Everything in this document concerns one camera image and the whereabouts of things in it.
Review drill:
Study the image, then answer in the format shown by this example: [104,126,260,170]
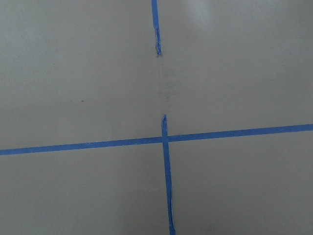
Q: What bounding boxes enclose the blue tape grid lines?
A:
[0,0,313,235]

